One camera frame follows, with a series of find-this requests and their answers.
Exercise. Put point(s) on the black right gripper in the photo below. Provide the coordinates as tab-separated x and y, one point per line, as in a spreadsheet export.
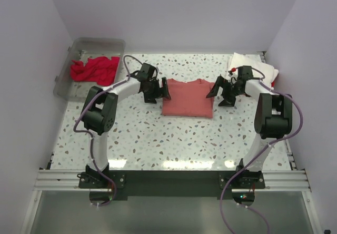
228	101

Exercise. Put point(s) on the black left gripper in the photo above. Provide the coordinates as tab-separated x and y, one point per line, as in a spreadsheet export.
159	93

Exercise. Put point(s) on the salmon pink t shirt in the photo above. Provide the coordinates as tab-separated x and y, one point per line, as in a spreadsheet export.
189	99

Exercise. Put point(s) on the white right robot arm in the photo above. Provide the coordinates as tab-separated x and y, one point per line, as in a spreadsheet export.
273	119

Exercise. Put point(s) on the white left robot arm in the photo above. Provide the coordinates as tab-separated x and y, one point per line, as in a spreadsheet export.
98	117

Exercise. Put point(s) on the folded white t shirt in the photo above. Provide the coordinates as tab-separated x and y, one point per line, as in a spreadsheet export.
254	61

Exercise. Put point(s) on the crumpled red t shirt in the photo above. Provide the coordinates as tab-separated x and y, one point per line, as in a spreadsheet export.
101	70

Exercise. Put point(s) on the clear plastic bin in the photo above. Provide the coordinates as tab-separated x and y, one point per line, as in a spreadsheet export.
82	49

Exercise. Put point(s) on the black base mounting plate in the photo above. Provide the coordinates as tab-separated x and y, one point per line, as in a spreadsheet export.
169	183

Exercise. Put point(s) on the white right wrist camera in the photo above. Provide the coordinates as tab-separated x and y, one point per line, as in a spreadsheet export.
233	72

